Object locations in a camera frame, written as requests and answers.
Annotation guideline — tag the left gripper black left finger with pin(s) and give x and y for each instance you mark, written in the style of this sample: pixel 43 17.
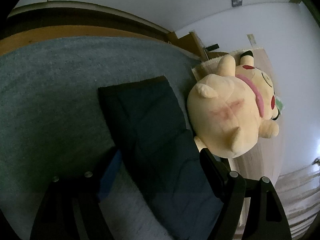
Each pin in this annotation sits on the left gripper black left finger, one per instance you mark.
pixel 70 207

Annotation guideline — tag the dark navy puffer jacket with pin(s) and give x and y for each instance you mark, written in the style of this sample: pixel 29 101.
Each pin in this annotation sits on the dark navy puffer jacket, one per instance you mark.
pixel 160 155

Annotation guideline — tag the beige pleated curtain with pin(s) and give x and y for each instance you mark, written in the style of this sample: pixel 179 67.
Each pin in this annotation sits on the beige pleated curtain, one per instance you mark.
pixel 298 192

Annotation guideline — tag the yellow Pikachu plush toy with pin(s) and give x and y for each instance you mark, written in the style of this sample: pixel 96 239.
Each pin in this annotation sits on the yellow Pikachu plush toy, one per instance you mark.
pixel 235 107

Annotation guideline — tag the green patterned cloth piece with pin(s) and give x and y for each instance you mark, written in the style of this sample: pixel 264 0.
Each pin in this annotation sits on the green patterned cloth piece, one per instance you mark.
pixel 279 105

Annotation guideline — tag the white wall socket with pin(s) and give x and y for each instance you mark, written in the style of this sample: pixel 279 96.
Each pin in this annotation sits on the white wall socket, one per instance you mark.
pixel 252 40

